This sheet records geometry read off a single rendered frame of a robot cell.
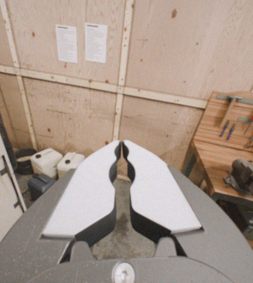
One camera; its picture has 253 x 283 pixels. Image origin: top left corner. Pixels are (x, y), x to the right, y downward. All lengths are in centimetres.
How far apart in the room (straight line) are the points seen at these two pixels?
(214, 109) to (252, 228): 109
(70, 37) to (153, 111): 109
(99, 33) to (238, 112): 147
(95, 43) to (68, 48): 30
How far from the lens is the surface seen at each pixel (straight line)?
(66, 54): 180
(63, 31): 181
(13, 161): 120
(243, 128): 176
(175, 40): 155
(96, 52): 165
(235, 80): 168
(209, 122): 162
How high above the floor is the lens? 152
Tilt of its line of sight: 29 degrees down
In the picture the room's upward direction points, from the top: 9 degrees clockwise
